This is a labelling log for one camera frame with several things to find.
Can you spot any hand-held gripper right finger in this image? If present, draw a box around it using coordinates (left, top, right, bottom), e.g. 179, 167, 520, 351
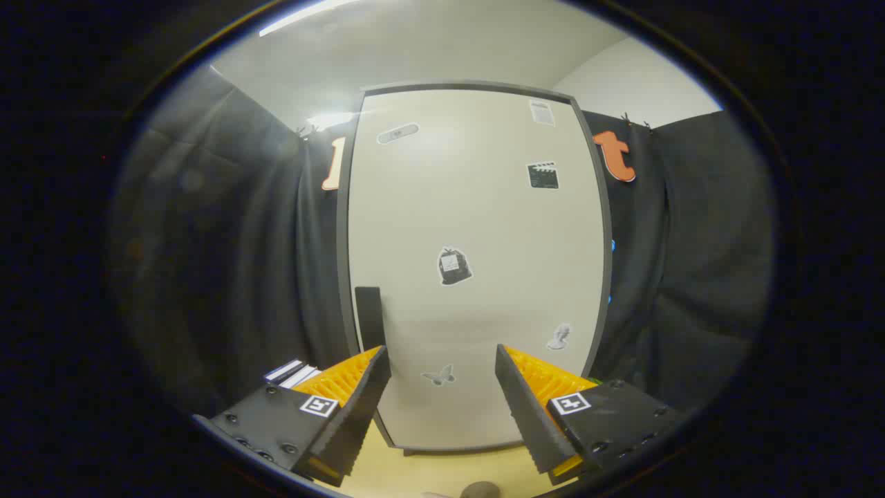
494, 344, 682, 486

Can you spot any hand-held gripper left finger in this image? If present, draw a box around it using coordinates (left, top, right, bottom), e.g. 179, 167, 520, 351
207, 344, 392, 488

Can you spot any black door handle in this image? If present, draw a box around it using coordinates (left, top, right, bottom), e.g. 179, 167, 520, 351
355, 286, 386, 350

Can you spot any white shoe cabinet door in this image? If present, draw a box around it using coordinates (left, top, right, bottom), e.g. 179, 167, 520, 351
346, 89, 613, 452

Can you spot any grey shoe cabinet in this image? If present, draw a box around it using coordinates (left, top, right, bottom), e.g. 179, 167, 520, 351
337, 80, 616, 457

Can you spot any white book with portrait cover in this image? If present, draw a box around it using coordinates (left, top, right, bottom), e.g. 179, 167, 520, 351
280, 365, 322, 389

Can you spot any dark blue book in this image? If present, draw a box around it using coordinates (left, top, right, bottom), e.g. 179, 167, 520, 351
264, 358, 305, 382

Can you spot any black backdrop cloth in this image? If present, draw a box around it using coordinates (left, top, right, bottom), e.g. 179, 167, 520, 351
111, 66, 772, 423

